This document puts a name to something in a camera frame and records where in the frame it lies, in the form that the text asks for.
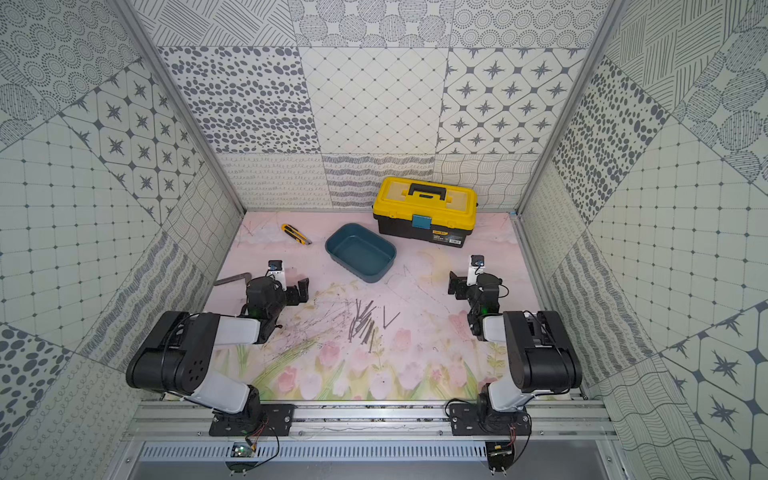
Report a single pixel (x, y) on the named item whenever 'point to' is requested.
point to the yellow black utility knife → (296, 234)
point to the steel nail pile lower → (372, 338)
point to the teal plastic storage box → (362, 252)
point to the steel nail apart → (384, 317)
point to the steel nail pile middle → (362, 318)
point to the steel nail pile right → (368, 333)
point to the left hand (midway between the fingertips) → (291, 276)
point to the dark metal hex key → (245, 275)
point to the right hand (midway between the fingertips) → (467, 275)
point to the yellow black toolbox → (425, 210)
